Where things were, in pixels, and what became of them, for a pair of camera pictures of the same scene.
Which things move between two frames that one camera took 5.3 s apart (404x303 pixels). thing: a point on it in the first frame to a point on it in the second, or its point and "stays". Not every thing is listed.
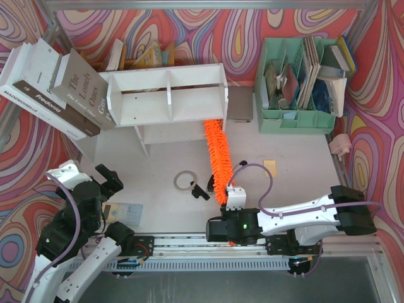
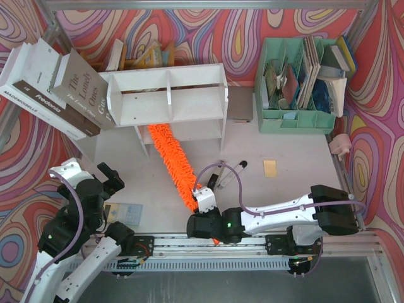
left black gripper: [109, 178] stays
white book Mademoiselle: [32, 105] stays
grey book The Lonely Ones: [81, 84] stays
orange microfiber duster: [221, 168] to [181, 173]
